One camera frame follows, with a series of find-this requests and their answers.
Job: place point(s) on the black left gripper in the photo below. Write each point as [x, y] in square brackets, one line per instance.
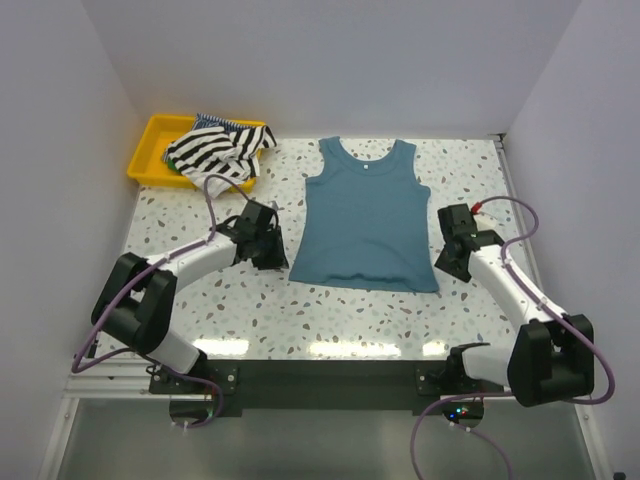
[278, 257]

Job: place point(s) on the blue ribbed tank top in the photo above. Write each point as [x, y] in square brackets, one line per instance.
[366, 223]

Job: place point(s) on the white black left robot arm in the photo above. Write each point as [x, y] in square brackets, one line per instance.
[136, 303]

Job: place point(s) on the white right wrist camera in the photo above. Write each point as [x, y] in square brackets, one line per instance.
[484, 221]

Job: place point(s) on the blue white striped tank top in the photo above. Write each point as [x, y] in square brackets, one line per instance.
[203, 121]

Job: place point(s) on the yellow plastic tray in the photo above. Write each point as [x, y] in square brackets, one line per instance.
[147, 167]

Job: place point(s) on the green garment in tray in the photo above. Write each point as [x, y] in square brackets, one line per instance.
[170, 164]

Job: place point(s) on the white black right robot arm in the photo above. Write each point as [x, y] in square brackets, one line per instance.
[552, 356]

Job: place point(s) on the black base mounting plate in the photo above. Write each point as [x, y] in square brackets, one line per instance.
[357, 385]

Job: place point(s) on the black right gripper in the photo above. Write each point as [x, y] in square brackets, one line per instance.
[443, 264]

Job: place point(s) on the black white striped tank top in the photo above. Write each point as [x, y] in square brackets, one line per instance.
[202, 155]

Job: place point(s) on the aluminium frame rail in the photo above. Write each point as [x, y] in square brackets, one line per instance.
[116, 378]

